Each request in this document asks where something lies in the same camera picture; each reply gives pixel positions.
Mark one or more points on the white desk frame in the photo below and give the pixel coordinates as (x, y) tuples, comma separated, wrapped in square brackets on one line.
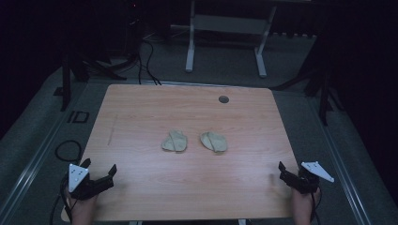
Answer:
[(228, 25)]

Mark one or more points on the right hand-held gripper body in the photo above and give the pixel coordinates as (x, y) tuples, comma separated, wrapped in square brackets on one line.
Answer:
[(305, 182)]

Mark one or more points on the black metal stand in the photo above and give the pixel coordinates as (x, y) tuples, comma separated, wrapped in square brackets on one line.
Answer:
[(324, 93), (65, 84)]

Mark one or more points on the person's left hand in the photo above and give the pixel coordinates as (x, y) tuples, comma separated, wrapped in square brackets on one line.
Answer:
[(83, 211)]

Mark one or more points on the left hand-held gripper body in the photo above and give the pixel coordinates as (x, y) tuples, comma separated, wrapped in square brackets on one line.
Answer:
[(84, 186)]

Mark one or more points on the beige sock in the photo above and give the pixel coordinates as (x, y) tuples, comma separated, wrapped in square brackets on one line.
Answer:
[(214, 141), (175, 141)]

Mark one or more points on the metal floor rail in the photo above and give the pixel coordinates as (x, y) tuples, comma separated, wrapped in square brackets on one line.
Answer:
[(342, 175), (28, 170)]

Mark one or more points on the person's right hand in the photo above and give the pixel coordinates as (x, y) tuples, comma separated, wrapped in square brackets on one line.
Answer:
[(303, 207)]

